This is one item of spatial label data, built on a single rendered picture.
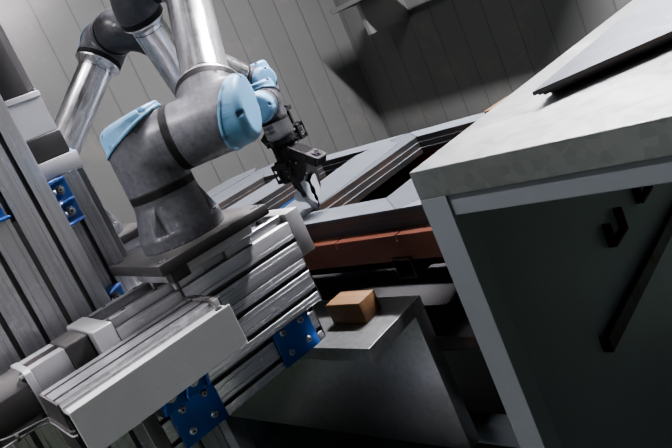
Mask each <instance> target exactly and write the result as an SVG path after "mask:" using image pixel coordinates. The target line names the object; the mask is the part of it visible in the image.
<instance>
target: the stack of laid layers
mask: <svg viewBox="0 0 672 448"><path fill-rule="evenodd" d="M473 123H474V122H471V123H467V124H463V125H460V126H456V127H452V128H448V129H444V130H441V131H437V132H433V133H429V134H426V135H422V136H418V137H417V136H415V135H412V134H410V133H407V134H405V135H403V136H401V137H398V138H396V139H394V140H391V141H392V142H396V143H398V144H397V145H396V146H395V147H393V148H392V149H391V150H390V151H388V152H387V153H386V154H384V155H383V156H382V157H381V158H379V159H378V160H377V161H375V162H374V163H373V164H372V165H370V166H369V167H368V168H366V169H365V170H364V171H363V172H361V173H360V174H359V175H358V176H356V177H355V178H354V179H352V180H351V181H350V182H349V183H347V184H346V185H345V186H343V187H342V188H341V189H340V190H338V191H337V192H336V193H334V194H333V195H332V196H330V197H329V198H328V199H327V200H325V201H324V202H323V203H321V204H320V208H319V209H318V210H324V209H329V208H334V207H339V206H345V205H350V204H355V203H357V202H359V201H360V200H361V199H363V198H364V197H365V196H367V195H368V194H369V193H371V192H372V191H373V190H375V189H376V188H377V187H379V186H380V185H381V184H383V183H384V182H385V181H387V180H388V179H389V178H391V177H392V176H393V175H395V174H396V173H397V172H399V171H400V170H401V169H403V168H404V167H405V166H407V165H408V164H409V163H411V162H412V161H413V160H415V159H416V158H417V157H419V156H420V155H421V154H423V153H424V152H429V151H433V150H437V149H441V148H442V147H443V146H445V145H446V144H447V143H449V142H450V141H451V140H452V139H454V138H455V137H456V136H458V135H459V134H460V133H461V132H463V131H464V130H465V129H467V128H468V127H469V126H470V125H472V124H473ZM362 152H364V151H361V152H358V153H354V154H350V155H346V156H342V157H339V158H335V159H331V160H327V161H326V162H324V163H323V164H321V165H320V166H318V167H316V168H317V170H318V172H319V176H320V180H322V179H323V178H325V177H326V176H328V175H329V174H331V173H332V172H334V171H335V170H336V169H338V168H339V167H340V166H342V165H343V164H345V163H346V162H347V161H349V160H350V159H351V158H353V157H354V156H356V155H358V154H360V153H362ZM274 179H275V176H274V175H271V176H267V177H263V178H262V179H260V180H258V181H256V182H255V183H253V184H251V185H250V186H248V187H246V188H245V189H243V190H241V191H240V192H238V193H236V194H235V195H233V196H231V197H230V198H228V199H226V200H225V201H223V202H221V203H220V204H218V206H219V207H220V208H221V210H224V209H227V208H228V207H230V206H231V205H233V204H235V203H236V202H238V201H240V200H241V199H243V198H244V197H246V196H248V195H249V194H251V193H253V192H254V191H256V190H258V189H259V188H261V187H262V186H264V185H266V184H267V183H269V182H271V181H272V180H274ZM295 193H296V189H295V188H294V186H293V185H292V182H290V183H288V184H285V185H284V186H282V187H281V188H279V189H278V190H276V191H274V192H273V193H271V194H270V195H268V196H267V197H265V198H263V199H262V200H260V201H259V202H257V203H255V204H254V205H259V204H266V205H267V208H268V210H275V209H278V208H279V207H281V206H282V205H284V204H285V203H287V202H288V201H290V200H291V199H293V198H294V194H295ZM318 210H316V209H313V210H312V211H311V212H313V211H318ZM422 224H429V221H428V219H427V216H426V214H425V211H424V209H423V206H422V205H418V206H412V207H406V208H400V209H395V210H389V211H383V212H377V213H371V214H366V215H360V216H354V217H348V218H343V219H337V220H331V221H325V222H319V223H314V224H308V225H305V226H306V228H307V230H308V233H309V235H310V237H311V239H312V241H313V240H320V239H327V238H334V237H341V236H347V235H354V234H361V233H368V232H375V231H382V230H388V229H395V228H402V227H404V228H405V227H409V226H416V225H422Z"/></svg>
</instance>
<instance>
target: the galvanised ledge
mask: <svg viewBox="0 0 672 448"><path fill-rule="evenodd" d="M377 299H378V301H379V303H380V305H381V308H382V309H381V310H380V311H379V312H378V313H377V314H376V315H375V316H374V317H373V318H372V319H371V320H370V321H369V322H368V323H359V324H334V323H333V321H332V318H331V316H330V314H329V312H328V310H327V307H326V305H327V304H328V303H329V302H330V301H331V300H321V301H318V302H316V303H315V304H314V305H312V306H313V308H314V311H315V313H316V315H317V317H318V319H319V321H320V324H321V326H322V328H323V330H324V332H325V334H326V337H325V338H324V339H323V340H321V341H320V343H318V344H317V345H316V346H315V347H313V348H312V349H311V350H310V351H308V352H307V353H306V354H305V355H304V356H302V357H301V358H300V359H310V360H336V361H363V362H375V361H376V360H377V359H378V358H379V356H380V355H381V354H382V353H383V352H384V351H385V350H386V349H387V348H388V347H389V346H390V344H391V343H392V342H393V341H394V340H395V339H396V338H397V337H398V336H399V335H400V334H401V332H402V331H403V330H404V329H405V328H406V327H407V326H408V325H409V324H410V323H411V322H412V320H413V319H414V318H415V317H416V316H417V315H418V314H419V313H420V312H421V311H422V310H423V308H424V304H423V302H422V300H421V297H420V295H415V296H396V297H377Z"/></svg>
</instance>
